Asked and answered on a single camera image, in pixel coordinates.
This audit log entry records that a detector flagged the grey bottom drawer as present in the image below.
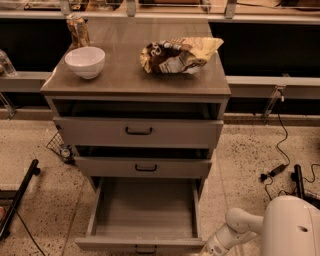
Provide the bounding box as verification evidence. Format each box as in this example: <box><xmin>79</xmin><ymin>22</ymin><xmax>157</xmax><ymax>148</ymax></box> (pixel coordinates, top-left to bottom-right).
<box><xmin>75</xmin><ymin>177</ymin><xmax>204</xmax><ymax>254</ymax></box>

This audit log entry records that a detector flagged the grey drawer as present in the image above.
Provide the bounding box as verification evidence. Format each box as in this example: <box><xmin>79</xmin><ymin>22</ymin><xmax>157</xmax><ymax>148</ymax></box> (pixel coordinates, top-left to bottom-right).
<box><xmin>54</xmin><ymin>117</ymin><xmax>223</xmax><ymax>149</ymax></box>
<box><xmin>75</xmin><ymin>177</ymin><xmax>204</xmax><ymax>254</ymax></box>
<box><xmin>76</xmin><ymin>157</ymin><xmax>211</xmax><ymax>179</ymax></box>

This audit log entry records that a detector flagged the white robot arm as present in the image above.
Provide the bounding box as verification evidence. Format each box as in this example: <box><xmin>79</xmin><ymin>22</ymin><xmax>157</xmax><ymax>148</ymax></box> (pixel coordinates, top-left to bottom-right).
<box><xmin>199</xmin><ymin>196</ymin><xmax>320</xmax><ymax>256</ymax></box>

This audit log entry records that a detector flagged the grey middle drawer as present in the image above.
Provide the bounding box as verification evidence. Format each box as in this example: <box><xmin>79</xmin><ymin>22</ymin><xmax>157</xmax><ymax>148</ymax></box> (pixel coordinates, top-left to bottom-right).
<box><xmin>76</xmin><ymin>157</ymin><xmax>211</xmax><ymax>179</ymax></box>

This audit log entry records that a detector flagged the grey top drawer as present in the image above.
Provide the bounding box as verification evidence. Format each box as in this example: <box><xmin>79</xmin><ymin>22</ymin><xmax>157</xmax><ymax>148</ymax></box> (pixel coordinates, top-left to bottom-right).
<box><xmin>54</xmin><ymin>117</ymin><xmax>223</xmax><ymax>149</ymax></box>

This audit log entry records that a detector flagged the crumpled chip bag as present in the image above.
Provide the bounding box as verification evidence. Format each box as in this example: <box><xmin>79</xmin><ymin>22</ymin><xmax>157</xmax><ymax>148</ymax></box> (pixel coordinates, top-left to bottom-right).
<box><xmin>140</xmin><ymin>37</ymin><xmax>224</xmax><ymax>74</ymax></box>

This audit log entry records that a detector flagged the white ceramic bowl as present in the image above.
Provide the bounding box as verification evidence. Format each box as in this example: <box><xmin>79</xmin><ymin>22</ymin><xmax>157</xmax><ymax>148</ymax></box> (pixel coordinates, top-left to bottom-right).
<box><xmin>64</xmin><ymin>46</ymin><xmax>105</xmax><ymax>79</ymax></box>

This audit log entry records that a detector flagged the clear plastic bottle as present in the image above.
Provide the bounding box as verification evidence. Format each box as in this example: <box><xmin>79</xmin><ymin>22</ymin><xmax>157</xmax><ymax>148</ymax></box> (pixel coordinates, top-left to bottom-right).
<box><xmin>0</xmin><ymin>49</ymin><xmax>17</xmax><ymax>77</ymax></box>

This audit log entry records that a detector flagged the wire mesh basket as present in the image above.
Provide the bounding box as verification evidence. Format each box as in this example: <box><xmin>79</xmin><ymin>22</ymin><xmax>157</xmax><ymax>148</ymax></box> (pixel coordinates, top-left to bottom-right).
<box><xmin>46</xmin><ymin>132</ymin><xmax>74</xmax><ymax>164</ymax></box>

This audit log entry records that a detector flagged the black power adapter cable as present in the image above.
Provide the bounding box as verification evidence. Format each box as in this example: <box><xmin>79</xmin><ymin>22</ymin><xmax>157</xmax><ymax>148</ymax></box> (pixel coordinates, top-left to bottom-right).
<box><xmin>259</xmin><ymin>94</ymin><xmax>320</xmax><ymax>201</ymax></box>

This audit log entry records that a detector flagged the thin black floor cable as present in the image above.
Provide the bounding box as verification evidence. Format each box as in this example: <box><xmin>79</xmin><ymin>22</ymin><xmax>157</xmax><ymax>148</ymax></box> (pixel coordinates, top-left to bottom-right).
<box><xmin>0</xmin><ymin>191</ymin><xmax>47</xmax><ymax>256</ymax></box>

